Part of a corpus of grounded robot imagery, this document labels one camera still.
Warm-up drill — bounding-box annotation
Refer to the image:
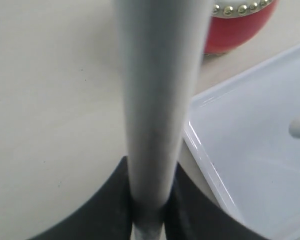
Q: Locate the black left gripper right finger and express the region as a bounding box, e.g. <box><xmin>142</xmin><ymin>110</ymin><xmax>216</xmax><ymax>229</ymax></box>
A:
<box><xmin>164</xmin><ymin>164</ymin><xmax>265</xmax><ymax>240</ymax></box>

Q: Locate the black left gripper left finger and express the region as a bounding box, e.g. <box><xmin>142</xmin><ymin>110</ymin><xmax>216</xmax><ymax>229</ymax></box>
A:
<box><xmin>32</xmin><ymin>156</ymin><xmax>132</xmax><ymax>240</ymax></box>

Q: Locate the wooden drumstick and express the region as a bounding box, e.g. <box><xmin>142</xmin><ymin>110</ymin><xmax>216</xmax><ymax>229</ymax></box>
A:
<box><xmin>113</xmin><ymin>0</ymin><xmax>214</xmax><ymax>240</ymax></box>

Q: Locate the small red drum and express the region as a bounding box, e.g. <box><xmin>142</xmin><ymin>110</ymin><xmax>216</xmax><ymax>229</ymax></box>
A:
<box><xmin>204</xmin><ymin>0</ymin><xmax>279</xmax><ymax>55</ymax></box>

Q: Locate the white rectangular tray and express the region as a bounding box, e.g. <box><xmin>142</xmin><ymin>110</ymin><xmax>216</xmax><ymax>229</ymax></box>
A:
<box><xmin>184</xmin><ymin>45</ymin><xmax>300</xmax><ymax>240</ymax></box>

